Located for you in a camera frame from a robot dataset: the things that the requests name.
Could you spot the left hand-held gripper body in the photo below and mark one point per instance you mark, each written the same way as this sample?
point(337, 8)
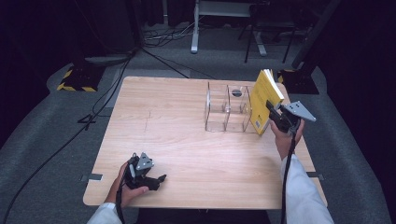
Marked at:
point(141, 172)

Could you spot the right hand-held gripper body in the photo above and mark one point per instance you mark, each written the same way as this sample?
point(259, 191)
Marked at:
point(291, 116)

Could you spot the yellow book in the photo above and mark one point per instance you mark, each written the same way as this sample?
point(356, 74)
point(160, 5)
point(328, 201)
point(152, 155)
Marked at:
point(263, 102)

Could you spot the clear acrylic organizer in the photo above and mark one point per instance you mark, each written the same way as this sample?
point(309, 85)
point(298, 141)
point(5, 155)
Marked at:
point(227, 112)

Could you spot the person's right hand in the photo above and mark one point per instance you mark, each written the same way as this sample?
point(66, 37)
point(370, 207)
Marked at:
point(286, 141)

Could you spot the person's left hand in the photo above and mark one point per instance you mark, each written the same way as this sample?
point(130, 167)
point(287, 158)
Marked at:
point(124, 193)

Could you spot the black yellow striped stand base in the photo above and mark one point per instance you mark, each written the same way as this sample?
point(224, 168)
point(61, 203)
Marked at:
point(300, 84)
point(81, 79)

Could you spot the black round disc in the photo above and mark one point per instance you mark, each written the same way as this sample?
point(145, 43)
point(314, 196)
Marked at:
point(236, 93)

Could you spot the grey tape strip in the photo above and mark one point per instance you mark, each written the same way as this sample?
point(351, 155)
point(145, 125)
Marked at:
point(93, 177)
point(316, 175)

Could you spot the black chair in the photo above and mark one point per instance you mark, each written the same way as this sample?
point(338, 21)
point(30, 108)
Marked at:
point(267, 23)

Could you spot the grey metal pole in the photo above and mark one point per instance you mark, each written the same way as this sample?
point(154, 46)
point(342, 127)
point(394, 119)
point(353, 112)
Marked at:
point(314, 34)

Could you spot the white desk frame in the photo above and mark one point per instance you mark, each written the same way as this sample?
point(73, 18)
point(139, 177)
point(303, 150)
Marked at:
point(195, 31)

